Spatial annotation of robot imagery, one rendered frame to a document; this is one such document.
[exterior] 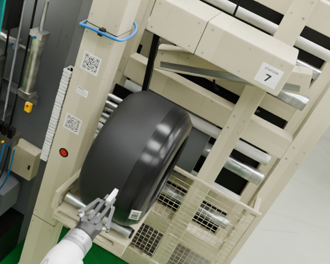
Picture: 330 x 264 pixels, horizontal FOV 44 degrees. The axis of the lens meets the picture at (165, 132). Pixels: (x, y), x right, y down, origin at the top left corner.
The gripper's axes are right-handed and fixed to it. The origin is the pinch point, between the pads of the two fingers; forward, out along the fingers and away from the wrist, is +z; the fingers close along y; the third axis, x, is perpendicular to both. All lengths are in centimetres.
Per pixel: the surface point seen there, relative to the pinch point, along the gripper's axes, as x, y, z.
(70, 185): 26.9, 23.3, 16.1
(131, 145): -15.1, 2.8, 12.9
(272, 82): -42, -32, 55
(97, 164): -5.5, 10.8, 5.6
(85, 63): -28, 34, 27
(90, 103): -12.9, 27.2, 25.2
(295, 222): 149, -126, 205
